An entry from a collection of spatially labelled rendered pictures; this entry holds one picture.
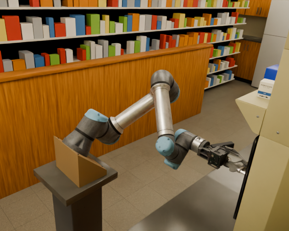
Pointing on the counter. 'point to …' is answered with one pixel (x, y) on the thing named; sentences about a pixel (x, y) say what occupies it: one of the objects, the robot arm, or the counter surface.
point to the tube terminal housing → (275, 159)
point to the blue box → (271, 72)
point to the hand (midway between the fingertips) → (245, 165)
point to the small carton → (265, 88)
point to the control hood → (253, 110)
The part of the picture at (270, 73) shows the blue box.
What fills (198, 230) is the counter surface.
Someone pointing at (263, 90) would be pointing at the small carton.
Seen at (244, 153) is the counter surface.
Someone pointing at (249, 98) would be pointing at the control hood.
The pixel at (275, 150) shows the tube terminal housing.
